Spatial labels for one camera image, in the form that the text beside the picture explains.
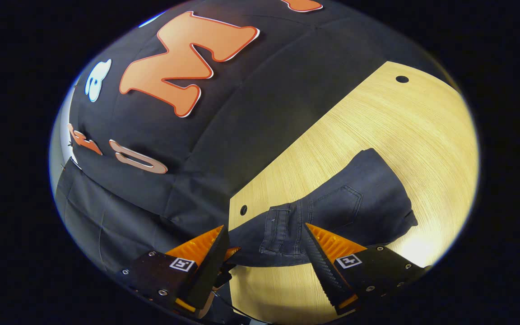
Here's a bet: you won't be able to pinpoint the black backdrop cloth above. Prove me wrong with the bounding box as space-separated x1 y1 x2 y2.
52 0 459 277

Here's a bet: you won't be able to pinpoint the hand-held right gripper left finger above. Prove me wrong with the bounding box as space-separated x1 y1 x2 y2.
121 224 230 319

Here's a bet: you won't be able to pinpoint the dark grey jeans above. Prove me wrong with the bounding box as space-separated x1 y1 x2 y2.
228 148 418 268

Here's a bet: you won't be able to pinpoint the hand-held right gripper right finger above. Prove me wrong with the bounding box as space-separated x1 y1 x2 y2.
304 222 428 316

